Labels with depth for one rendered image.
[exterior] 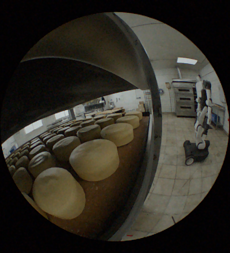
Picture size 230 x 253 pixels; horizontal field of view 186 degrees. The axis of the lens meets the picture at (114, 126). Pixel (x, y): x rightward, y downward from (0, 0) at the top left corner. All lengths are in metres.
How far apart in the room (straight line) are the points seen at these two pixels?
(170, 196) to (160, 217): 0.32
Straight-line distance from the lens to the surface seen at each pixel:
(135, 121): 0.15
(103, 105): 2.41
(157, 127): 0.27
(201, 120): 1.51
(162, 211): 1.15
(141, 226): 1.11
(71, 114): 0.49
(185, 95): 4.49
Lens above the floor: 1.10
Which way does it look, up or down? 17 degrees down
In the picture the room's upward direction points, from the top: 12 degrees counter-clockwise
